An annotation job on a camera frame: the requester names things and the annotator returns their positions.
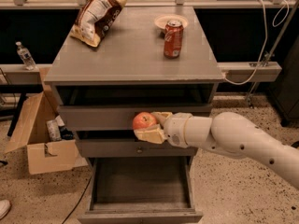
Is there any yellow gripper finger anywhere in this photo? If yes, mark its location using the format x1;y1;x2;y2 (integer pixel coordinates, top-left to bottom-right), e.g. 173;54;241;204
134;124;167;144
151;112;172;125

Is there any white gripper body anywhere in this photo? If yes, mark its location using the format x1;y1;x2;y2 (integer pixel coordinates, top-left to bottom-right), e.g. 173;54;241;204
164;113;192;148

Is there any red apple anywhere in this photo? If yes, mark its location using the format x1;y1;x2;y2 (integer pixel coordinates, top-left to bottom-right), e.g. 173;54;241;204
133;112;157;130

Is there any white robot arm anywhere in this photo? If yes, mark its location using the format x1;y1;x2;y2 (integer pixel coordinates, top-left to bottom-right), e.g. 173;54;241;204
133;112;299;189

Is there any grey drawer cabinet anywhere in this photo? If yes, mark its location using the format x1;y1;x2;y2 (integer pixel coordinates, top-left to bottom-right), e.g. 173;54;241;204
43;6;226;224

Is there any grey bottom drawer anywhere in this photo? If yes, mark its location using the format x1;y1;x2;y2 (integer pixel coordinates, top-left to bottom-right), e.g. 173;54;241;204
78;156;203;224

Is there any grey drawer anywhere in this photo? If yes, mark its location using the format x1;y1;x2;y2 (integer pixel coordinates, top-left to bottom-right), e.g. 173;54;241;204
76;130;197;158
59;87;212;131
78;156;203;224

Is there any grey middle drawer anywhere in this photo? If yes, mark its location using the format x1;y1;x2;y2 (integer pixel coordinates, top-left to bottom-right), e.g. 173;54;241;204
76;130;197;158

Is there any grey top drawer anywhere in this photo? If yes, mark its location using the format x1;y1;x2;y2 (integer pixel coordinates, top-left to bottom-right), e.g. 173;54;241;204
59;87;212;131

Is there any red soda can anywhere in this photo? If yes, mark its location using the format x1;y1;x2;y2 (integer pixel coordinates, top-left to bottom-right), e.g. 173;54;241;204
164;20;184;59

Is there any small white bowl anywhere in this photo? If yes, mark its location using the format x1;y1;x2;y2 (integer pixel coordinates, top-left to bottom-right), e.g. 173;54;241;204
154;14;189;29

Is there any can inside cardboard box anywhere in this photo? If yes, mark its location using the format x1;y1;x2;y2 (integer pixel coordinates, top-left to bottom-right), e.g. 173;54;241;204
46;119;62;142

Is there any open cardboard box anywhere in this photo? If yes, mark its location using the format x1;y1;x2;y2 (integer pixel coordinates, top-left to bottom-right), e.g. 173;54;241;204
5;68;88;175

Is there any brown chip bag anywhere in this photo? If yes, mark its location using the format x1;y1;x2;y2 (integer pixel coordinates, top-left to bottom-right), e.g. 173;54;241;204
70;0;128;48

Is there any clear water bottle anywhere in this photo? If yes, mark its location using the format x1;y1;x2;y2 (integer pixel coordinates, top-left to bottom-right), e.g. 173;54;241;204
16;41;36;70

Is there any white shoe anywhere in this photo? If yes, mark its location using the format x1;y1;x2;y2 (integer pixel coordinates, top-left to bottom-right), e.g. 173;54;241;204
0;200;11;219

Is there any white cable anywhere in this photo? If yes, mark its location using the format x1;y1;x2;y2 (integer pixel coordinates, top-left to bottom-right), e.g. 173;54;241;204
223;0;291;86

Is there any black floor cable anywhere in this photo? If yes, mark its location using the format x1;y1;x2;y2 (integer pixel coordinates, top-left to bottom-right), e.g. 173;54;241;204
61;175;93;224

